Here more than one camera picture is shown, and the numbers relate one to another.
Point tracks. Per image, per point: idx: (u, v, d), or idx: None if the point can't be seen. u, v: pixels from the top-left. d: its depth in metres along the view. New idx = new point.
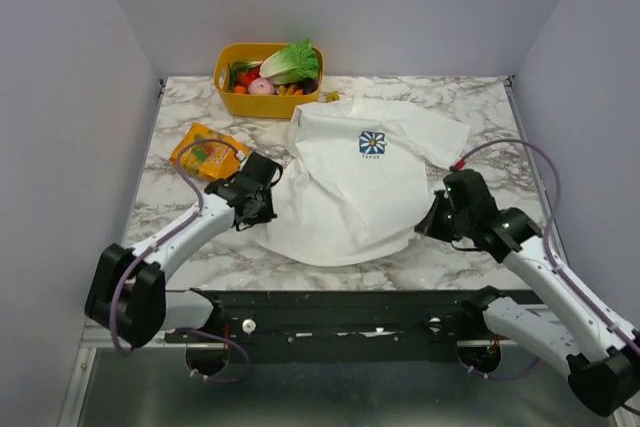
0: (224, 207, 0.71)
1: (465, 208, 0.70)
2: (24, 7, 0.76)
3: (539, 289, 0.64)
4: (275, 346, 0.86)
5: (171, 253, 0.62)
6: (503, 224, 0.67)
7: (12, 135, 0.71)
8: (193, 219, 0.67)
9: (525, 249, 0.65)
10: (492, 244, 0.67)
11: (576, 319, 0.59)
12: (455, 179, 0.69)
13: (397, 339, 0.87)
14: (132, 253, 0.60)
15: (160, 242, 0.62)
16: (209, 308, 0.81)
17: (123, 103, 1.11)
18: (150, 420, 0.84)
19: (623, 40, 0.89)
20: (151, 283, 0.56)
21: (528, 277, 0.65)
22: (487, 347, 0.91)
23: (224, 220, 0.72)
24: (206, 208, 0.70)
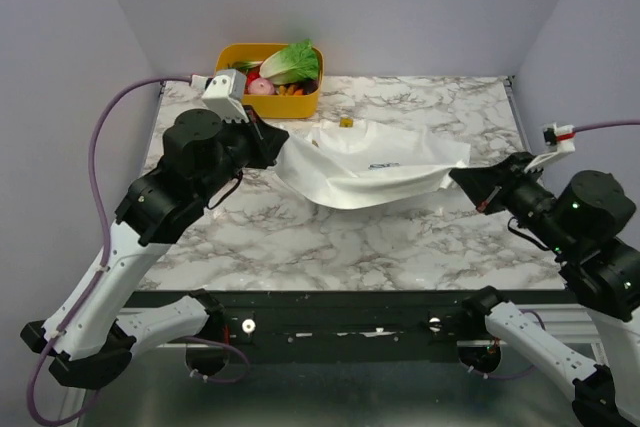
0: (135, 250, 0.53)
1: (581, 237, 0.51)
2: (25, 6, 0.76)
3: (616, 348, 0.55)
4: (275, 346, 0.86)
5: (78, 334, 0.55)
6: (623, 276, 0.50)
7: (13, 135, 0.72)
8: (97, 282, 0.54)
9: (633, 318, 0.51)
10: (595, 294, 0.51)
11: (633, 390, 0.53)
12: (592, 207, 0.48)
13: (396, 339, 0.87)
14: (42, 336, 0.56)
15: (64, 324, 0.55)
16: (203, 318, 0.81)
17: (123, 102, 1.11)
18: (149, 419, 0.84)
19: (622, 40, 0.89)
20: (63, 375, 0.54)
21: (614, 336, 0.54)
22: (487, 347, 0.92)
23: (147, 260, 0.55)
24: (116, 254, 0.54)
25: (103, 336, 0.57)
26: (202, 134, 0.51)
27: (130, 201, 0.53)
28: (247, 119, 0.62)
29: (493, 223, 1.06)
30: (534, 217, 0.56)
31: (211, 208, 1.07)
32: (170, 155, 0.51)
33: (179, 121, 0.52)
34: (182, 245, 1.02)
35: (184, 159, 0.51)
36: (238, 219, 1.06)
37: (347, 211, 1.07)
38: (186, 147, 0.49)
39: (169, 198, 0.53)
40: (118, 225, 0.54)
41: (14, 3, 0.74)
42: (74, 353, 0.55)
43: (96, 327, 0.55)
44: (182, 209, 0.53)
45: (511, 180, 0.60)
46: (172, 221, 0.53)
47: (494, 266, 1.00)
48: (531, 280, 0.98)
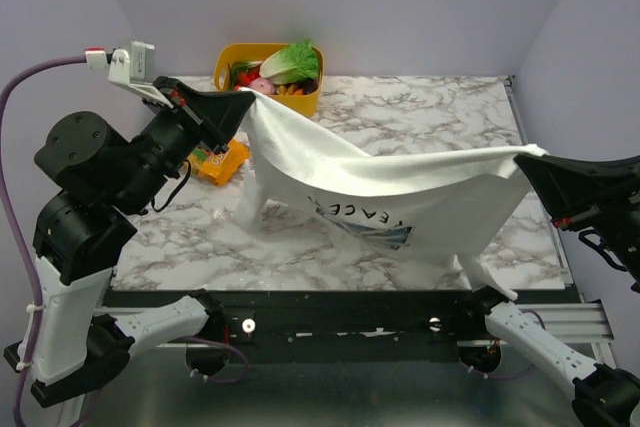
0: (60, 290, 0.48)
1: None
2: (25, 7, 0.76)
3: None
4: (275, 346, 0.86)
5: (42, 365, 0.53)
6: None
7: (13, 136, 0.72)
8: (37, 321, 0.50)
9: None
10: None
11: None
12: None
13: (396, 339, 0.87)
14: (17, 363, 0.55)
15: (27, 357, 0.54)
16: (203, 318, 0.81)
17: (122, 103, 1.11)
18: (150, 420, 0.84)
19: (621, 41, 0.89)
20: (44, 400, 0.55)
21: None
22: (487, 347, 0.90)
23: (82, 291, 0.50)
24: (46, 292, 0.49)
25: (75, 358, 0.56)
26: (80, 152, 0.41)
27: (41, 233, 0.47)
28: (172, 104, 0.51)
29: None
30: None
31: (211, 208, 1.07)
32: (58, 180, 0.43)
33: (53, 137, 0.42)
34: (182, 245, 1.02)
35: (76, 185, 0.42)
36: (238, 219, 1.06)
37: None
38: (63, 174, 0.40)
39: (81, 227, 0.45)
40: (39, 259, 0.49)
41: (15, 4, 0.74)
42: (48, 381, 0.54)
43: (60, 356, 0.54)
44: (101, 236, 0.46)
45: (616, 201, 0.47)
46: (91, 251, 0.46)
47: (494, 266, 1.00)
48: (531, 280, 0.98)
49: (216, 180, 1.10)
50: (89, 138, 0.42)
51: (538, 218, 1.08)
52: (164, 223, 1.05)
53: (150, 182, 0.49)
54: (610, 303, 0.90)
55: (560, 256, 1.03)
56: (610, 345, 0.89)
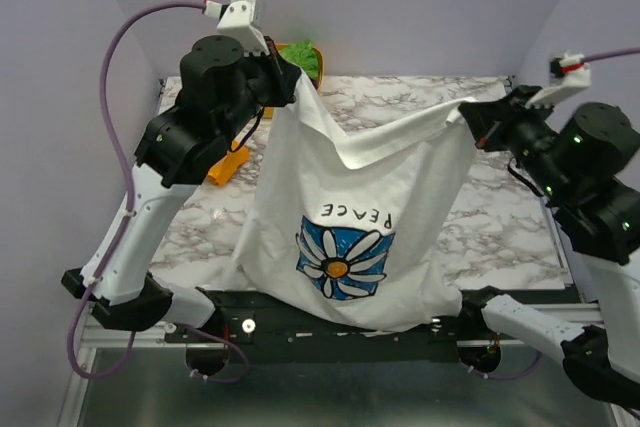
0: (158, 194, 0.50)
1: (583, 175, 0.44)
2: (26, 7, 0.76)
3: (612, 296, 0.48)
4: (275, 346, 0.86)
5: (114, 279, 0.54)
6: (621, 216, 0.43)
7: (13, 136, 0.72)
8: (125, 227, 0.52)
9: (631, 263, 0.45)
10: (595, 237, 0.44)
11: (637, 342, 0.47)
12: (601, 139, 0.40)
13: (397, 339, 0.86)
14: (81, 283, 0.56)
15: (101, 269, 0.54)
16: (209, 309, 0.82)
17: (123, 103, 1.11)
18: (150, 420, 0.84)
19: (622, 41, 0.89)
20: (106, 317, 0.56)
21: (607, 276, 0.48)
22: (487, 347, 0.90)
23: (173, 202, 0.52)
24: (140, 198, 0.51)
25: (141, 279, 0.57)
26: (223, 59, 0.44)
27: (147, 141, 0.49)
28: (267, 51, 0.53)
29: (493, 223, 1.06)
30: (531, 155, 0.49)
31: (211, 208, 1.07)
32: (188, 85, 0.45)
33: (197, 47, 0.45)
34: (182, 245, 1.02)
35: (206, 92, 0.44)
36: (238, 219, 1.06)
37: None
38: (206, 77, 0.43)
39: (189, 136, 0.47)
40: (139, 167, 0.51)
41: (14, 6, 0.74)
42: (115, 296, 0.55)
43: (133, 270, 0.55)
44: (206, 147, 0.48)
45: (511, 114, 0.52)
46: (196, 159, 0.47)
47: (494, 266, 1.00)
48: (531, 280, 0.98)
49: (216, 180, 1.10)
50: (229, 52, 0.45)
51: (538, 218, 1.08)
52: None
53: (245, 113, 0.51)
54: None
55: (561, 256, 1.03)
56: None
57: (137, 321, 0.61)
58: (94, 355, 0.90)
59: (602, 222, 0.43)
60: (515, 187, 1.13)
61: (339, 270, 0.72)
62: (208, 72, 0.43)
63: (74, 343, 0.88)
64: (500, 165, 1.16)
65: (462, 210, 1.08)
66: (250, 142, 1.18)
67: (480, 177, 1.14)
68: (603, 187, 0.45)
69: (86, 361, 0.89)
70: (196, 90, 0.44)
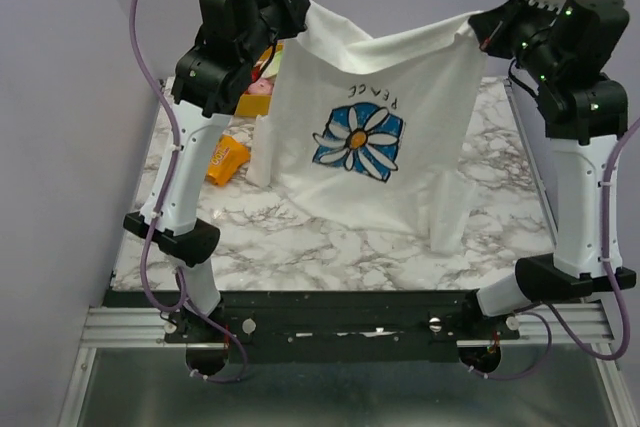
0: (202, 122, 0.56)
1: (568, 55, 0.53)
2: (29, 4, 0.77)
3: (567, 185, 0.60)
4: (275, 347, 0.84)
5: (174, 210, 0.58)
6: (593, 99, 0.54)
7: (17, 131, 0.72)
8: (177, 159, 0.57)
9: (590, 146, 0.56)
10: (563, 112, 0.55)
11: (577, 232, 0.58)
12: (587, 9, 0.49)
13: (396, 339, 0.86)
14: (144, 222, 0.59)
15: (161, 203, 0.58)
16: (217, 297, 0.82)
17: (124, 102, 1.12)
18: (150, 420, 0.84)
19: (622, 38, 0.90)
20: (174, 248, 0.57)
21: (567, 166, 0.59)
22: (487, 347, 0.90)
23: (216, 129, 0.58)
24: (185, 132, 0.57)
25: (196, 211, 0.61)
26: None
27: (181, 79, 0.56)
28: None
29: (493, 222, 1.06)
30: (530, 47, 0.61)
31: (211, 208, 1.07)
32: (212, 19, 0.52)
33: None
34: None
35: (228, 21, 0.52)
36: (238, 218, 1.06)
37: None
38: (229, 3, 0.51)
39: (221, 66, 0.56)
40: (178, 105, 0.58)
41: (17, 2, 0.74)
42: (179, 227, 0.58)
43: (190, 199, 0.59)
44: (235, 74, 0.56)
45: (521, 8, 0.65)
46: (230, 86, 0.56)
47: (494, 266, 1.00)
48: None
49: (216, 180, 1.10)
50: None
51: (538, 218, 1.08)
52: None
53: (262, 41, 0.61)
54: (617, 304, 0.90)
55: None
56: (611, 346, 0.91)
57: (195, 254, 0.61)
58: (93, 355, 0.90)
59: (571, 97, 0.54)
60: (515, 187, 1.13)
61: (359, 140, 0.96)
62: None
63: (74, 342, 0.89)
64: (500, 166, 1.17)
65: None
66: (250, 142, 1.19)
67: (480, 177, 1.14)
68: (587, 76, 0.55)
69: (86, 361, 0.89)
70: (219, 19, 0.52)
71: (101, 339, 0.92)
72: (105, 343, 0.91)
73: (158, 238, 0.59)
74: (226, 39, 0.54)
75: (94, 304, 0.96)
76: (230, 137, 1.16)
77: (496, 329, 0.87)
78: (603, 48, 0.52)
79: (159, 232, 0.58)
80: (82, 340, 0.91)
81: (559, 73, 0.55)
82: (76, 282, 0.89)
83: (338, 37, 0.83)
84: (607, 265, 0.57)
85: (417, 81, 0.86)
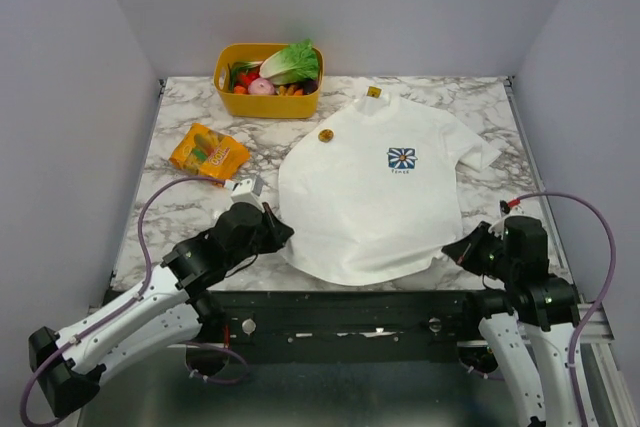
0: (170, 291, 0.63)
1: (515, 261, 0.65)
2: (22, 7, 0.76)
3: (541, 369, 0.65)
4: (276, 346, 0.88)
5: (91, 348, 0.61)
6: (546, 294, 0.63)
7: (12, 137, 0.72)
8: (128, 305, 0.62)
9: (551, 333, 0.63)
10: (525, 305, 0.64)
11: (558, 410, 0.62)
12: (515, 228, 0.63)
13: (396, 339, 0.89)
14: (54, 342, 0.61)
15: (82, 335, 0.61)
16: (196, 328, 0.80)
17: (122, 103, 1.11)
18: (150, 420, 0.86)
19: (623, 43, 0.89)
20: (59, 384, 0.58)
21: (536, 348, 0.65)
22: (487, 347, 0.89)
23: (174, 301, 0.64)
24: (151, 289, 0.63)
25: (103, 355, 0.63)
26: (247, 221, 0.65)
27: (177, 253, 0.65)
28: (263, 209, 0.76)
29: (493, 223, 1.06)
30: (494, 259, 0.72)
31: (211, 209, 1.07)
32: (219, 227, 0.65)
33: (233, 207, 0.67)
34: None
35: (225, 234, 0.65)
36: None
37: None
38: (238, 228, 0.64)
39: (204, 264, 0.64)
40: (160, 267, 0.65)
41: (6, 5, 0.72)
42: (80, 363, 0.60)
43: (107, 344, 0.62)
44: (212, 272, 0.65)
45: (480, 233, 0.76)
46: (202, 281, 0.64)
47: None
48: None
49: (217, 178, 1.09)
50: (252, 216, 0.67)
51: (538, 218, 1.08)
52: (163, 223, 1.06)
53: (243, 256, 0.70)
54: (617, 306, 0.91)
55: (561, 257, 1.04)
56: (610, 346, 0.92)
57: (82, 395, 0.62)
58: None
59: (532, 294, 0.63)
60: (515, 188, 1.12)
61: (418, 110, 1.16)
62: (238, 225, 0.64)
63: None
64: (500, 166, 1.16)
65: (462, 210, 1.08)
66: (250, 142, 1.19)
67: (481, 177, 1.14)
68: (540, 273, 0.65)
69: None
70: (223, 232, 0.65)
71: None
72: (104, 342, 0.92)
73: (54, 364, 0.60)
74: (221, 245, 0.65)
75: (94, 304, 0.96)
76: (205, 126, 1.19)
77: None
78: (542, 248, 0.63)
79: (61, 358, 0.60)
80: None
81: (514, 276, 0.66)
82: (75, 285, 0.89)
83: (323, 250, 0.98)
84: None
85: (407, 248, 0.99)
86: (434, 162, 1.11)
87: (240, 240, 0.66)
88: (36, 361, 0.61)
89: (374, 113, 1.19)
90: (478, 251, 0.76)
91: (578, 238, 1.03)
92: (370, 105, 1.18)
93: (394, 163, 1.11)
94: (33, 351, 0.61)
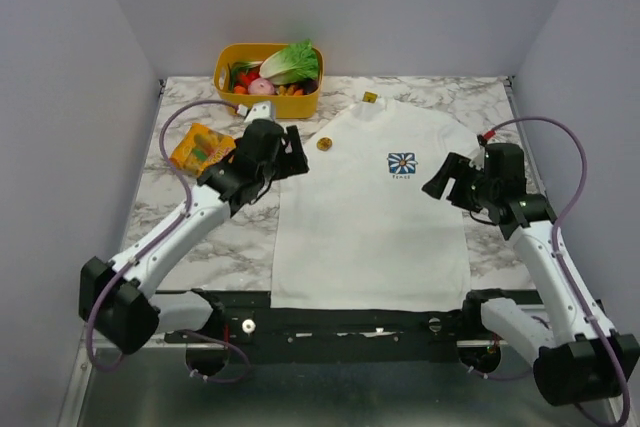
0: (213, 204, 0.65)
1: (492, 179, 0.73)
2: (23, 8, 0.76)
3: (533, 272, 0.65)
4: (276, 346, 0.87)
5: (152, 265, 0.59)
6: (521, 202, 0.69)
7: (12, 139, 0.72)
8: (179, 221, 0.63)
9: (532, 229, 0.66)
10: (504, 216, 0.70)
11: (556, 302, 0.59)
12: (494, 150, 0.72)
13: (396, 339, 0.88)
14: (112, 268, 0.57)
15: (140, 254, 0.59)
16: (206, 311, 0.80)
17: (122, 103, 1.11)
18: (150, 420, 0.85)
19: (624, 43, 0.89)
20: (130, 301, 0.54)
21: (526, 255, 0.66)
22: (487, 347, 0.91)
23: (219, 215, 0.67)
24: (196, 205, 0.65)
25: (159, 281, 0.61)
26: (273, 130, 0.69)
27: (209, 173, 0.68)
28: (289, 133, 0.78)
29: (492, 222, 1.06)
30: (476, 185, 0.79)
31: None
32: (244, 142, 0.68)
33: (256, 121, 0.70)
34: None
35: (251, 147, 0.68)
36: (237, 219, 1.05)
37: (347, 210, 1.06)
38: (264, 139, 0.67)
39: (239, 178, 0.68)
40: (197, 186, 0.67)
41: (4, 6, 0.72)
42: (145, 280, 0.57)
43: (164, 264, 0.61)
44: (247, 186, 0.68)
45: (462, 163, 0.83)
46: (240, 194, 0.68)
47: (494, 266, 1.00)
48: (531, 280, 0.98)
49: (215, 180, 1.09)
50: (278, 130, 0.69)
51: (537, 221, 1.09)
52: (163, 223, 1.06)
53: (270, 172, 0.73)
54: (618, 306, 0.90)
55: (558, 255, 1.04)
56: None
57: (140, 328, 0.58)
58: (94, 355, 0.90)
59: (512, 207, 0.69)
60: None
61: (413, 119, 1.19)
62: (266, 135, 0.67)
63: (74, 343, 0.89)
64: None
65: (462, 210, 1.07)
66: None
67: None
68: (517, 191, 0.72)
69: (86, 361, 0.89)
70: (249, 144, 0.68)
71: (100, 339, 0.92)
72: (104, 343, 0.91)
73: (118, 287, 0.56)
74: (252, 160, 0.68)
75: None
76: (204, 126, 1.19)
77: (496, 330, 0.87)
78: (518, 166, 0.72)
79: (123, 280, 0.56)
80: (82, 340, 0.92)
81: (495, 194, 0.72)
82: (74, 285, 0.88)
83: (323, 269, 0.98)
84: (597, 324, 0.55)
85: (404, 261, 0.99)
86: (434, 167, 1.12)
87: (269, 150, 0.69)
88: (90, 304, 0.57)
89: (371, 119, 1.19)
90: (462, 186, 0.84)
91: (578, 237, 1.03)
92: (366, 112, 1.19)
93: (394, 168, 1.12)
94: (86, 284, 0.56)
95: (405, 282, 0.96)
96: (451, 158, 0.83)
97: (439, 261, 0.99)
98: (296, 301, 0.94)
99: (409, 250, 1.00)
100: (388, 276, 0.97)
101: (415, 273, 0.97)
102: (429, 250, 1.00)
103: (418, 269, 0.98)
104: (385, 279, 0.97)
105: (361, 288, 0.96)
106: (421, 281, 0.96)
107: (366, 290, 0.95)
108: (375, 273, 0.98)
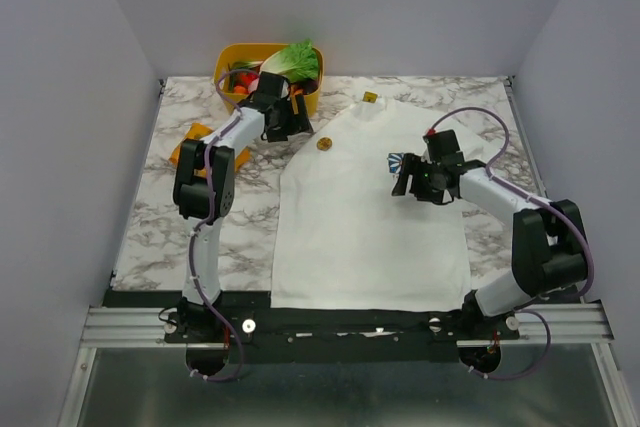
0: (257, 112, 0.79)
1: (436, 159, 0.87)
2: (22, 9, 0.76)
3: (485, 201, 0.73)
4: (276, 346, 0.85)
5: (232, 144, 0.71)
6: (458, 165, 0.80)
7: (12, 139, 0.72)
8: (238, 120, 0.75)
9: (469, 173, 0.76)
10: (450, 180, 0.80)
11: (504, 204, 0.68)
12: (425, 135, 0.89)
13: (396, 338, 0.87)
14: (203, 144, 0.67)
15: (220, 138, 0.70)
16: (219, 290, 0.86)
17: (122, 103, 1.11)
18: (150, 419, 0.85)
19: (624, 42, 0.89)
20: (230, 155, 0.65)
21: (475, 195, 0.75)
22: (487, 347, 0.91)
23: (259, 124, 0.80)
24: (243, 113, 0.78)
25: None
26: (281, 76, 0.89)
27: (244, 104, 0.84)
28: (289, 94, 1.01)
29: (493, 222, 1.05)
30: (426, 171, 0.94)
31: None
32: (263, 83, 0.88)
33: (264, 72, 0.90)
34: (182, 245, 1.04)
35: (270, 84, 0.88)
36: (238, 219, 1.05)
37: (347, 210, 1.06)
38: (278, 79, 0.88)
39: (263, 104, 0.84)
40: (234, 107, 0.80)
41: (4, 7, 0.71)
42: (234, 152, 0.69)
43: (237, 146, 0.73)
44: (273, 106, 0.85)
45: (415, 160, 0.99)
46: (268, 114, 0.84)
47: (494, 266, 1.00)
48: None
49: None
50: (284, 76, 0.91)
51: None
52: (163, 222, 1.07)
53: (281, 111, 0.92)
54: (618, 305, 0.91)
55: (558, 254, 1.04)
56: (610, 345, 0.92)
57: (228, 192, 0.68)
58: (93, 355, 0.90)
59: (452, 171, 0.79)
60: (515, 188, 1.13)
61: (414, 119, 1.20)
62: (277, 75, 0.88)
63: (74, 343, 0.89)
64: (500, 165, 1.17)
65: (462, 210, 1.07)
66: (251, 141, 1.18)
67: None
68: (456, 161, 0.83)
69: (86, 361, 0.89)
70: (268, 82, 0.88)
71: (100, 339, 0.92)
72: (105, 342, 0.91)
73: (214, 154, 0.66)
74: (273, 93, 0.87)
75: (94, 304, 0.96)
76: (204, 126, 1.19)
77: (496, 330, 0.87)
78: (454, 144, 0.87)
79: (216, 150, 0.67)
80: (82, 340, 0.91)
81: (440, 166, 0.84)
82: (74, 285, 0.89)
83: (323, 269, 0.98)
84: (535, 198, 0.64)
85: (404, 261, 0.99)
86: None
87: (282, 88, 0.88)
88: (188, 178, 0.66)
89: (371, 119, 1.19)
90: (420, 178, 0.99)
91: None
92: (366, 112, 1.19)
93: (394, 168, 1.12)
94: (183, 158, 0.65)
95: (405, 282, 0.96)
96: (406, 159, 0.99)
97: (439, 261, 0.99)
98: (296, 301, 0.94)
99: (409, 249, 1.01)
100: (387, 275, 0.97)
101: (415, 272, 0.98)
102: (429, 250, 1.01)
103: (418, 269, 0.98)
104: (384, 279, 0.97)
105: (360, 287, 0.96)
106: (421, 280, 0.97)
107: (366, 289, 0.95)
108: (375, 272, 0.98)
